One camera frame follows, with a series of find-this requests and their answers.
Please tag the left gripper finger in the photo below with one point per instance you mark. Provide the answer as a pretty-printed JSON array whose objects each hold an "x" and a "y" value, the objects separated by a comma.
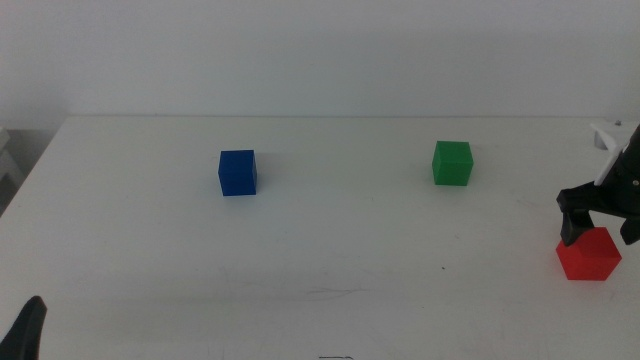
[{"x": 25, "y": 332}]

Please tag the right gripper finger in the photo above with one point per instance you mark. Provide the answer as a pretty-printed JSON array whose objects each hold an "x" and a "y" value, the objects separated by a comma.
[
  {"x": 575, "y": 227},
  {"x": 632, "y": 231}
]

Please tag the green cube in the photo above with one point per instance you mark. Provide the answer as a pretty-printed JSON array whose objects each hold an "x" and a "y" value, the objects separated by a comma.
[{"x": 452, "y": 165}]

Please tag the red cube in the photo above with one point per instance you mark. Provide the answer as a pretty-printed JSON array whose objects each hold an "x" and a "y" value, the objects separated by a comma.
[{"x": 590, "y": 260}]

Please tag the blue cube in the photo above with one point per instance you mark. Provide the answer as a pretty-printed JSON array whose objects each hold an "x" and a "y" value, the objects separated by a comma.
[{"x": 237, "y": 174}]

